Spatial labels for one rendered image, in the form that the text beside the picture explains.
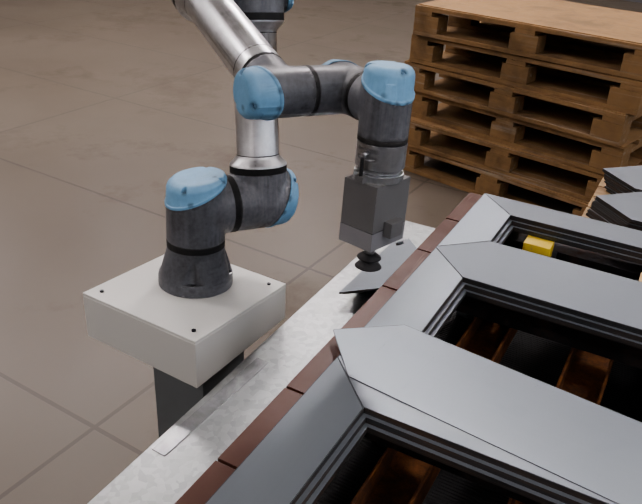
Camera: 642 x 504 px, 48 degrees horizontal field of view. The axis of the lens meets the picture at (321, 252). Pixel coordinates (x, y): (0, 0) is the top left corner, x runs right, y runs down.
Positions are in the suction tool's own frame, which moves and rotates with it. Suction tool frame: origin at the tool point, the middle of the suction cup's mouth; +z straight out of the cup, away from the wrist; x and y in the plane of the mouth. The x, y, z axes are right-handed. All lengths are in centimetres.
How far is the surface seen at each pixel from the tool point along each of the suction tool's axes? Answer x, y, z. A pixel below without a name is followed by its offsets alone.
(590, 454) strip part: -39.8, 1.6, 14.2
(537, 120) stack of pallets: 86, 247, 32
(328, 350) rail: 3.1, -4.2, 15.7
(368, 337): -1.1, 0.9, 13.3
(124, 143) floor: 298, 154, 82
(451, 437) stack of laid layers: -24.2, -9.2, 14.7
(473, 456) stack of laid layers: -27.9, -9.1, 15.7
